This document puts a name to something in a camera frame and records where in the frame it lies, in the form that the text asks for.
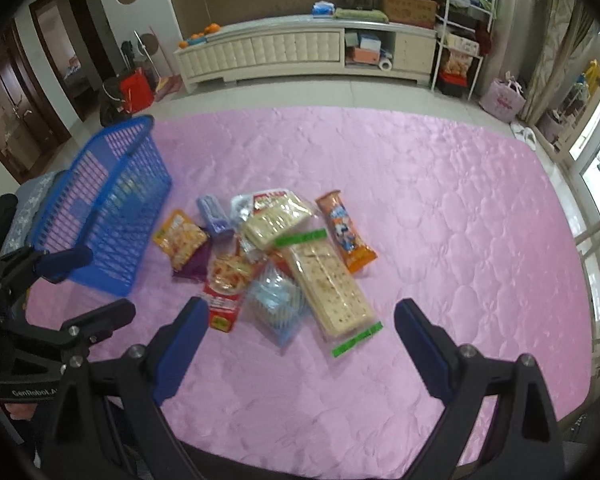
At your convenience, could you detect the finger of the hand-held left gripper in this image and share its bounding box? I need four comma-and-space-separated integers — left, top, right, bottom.
0, 246, 95, 288
10, 298, 137, 363

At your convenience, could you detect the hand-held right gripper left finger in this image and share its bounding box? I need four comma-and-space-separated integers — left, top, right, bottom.
41, 296, 212, 480

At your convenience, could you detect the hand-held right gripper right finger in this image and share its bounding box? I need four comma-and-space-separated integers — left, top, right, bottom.
394, 298, 566, 480

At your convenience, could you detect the blue plastic basket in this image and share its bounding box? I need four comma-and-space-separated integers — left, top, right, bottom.
30, 115, 173, 297

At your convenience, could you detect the red ring snack packet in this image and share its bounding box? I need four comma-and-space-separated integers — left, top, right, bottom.
202, 250, 261, 333

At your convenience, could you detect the purple snack packet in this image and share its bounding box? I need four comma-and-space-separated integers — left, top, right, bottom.
172, 240, 213, 281

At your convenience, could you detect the clear bag of blue candies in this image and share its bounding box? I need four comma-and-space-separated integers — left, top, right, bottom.
245, 260, 311, 348

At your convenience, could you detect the orange chip packet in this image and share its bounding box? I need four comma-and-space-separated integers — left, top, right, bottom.
152, 210, 210, 271

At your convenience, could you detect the long clear cracker packet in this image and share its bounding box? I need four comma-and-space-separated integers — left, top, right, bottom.
274, 230, 385, 358

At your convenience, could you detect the blue gum box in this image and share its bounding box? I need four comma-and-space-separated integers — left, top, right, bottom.
196, 195, 236, 241

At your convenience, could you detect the orange snack bar packet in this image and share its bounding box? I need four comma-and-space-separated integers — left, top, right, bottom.
315, 190, 378, 275

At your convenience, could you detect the red and silver snack pouch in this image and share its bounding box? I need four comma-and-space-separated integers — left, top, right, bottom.
229, 187, 301, 261

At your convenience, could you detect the short clear cracker packet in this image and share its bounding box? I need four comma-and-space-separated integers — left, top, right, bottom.
240, 192, 328, 252

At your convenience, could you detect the grey patterned cushion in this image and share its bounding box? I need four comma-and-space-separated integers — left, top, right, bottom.
0, 170, 68, 256

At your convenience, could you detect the pink quilted blanket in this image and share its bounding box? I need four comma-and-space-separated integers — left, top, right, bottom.
22, 106, 593, 480

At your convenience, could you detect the black bag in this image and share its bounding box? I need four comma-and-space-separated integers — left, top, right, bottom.
99, 77, 128, 128

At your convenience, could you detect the brown wooden door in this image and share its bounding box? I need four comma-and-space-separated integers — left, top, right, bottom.
0, 25, 73, 181

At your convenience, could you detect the red paper bag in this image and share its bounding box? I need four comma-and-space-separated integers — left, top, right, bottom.
119, 67, 156, 113

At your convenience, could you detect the pink tote bag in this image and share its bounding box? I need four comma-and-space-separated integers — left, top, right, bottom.
479, 77, 527, 122

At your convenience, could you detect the heap of oranges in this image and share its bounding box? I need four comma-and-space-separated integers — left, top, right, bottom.
179, 24, 223, 50

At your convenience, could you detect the red box on rack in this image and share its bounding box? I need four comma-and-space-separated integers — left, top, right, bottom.
437, 72, 468, 96

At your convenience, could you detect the cream tv cabinet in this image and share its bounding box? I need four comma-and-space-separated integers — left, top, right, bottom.
174, 16, 438, 93

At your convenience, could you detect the orange snack bag on rack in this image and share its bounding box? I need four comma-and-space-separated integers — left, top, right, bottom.
442, 52, 473, 76

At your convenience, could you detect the yellow garment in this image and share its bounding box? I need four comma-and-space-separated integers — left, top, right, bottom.
582, 60, 600, 96

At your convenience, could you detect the white metal storage rack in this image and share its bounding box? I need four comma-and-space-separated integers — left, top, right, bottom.
430, 0, 496, 98

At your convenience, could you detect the beige patterned curtain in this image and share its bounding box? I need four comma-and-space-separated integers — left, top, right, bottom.
522, 0, 596, 126

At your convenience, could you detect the brown cardboard box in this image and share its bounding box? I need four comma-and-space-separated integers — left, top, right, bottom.
381, 0, 438, 29

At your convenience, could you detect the green folded cloth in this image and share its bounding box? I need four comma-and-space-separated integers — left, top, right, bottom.
334, 7, 390, 25

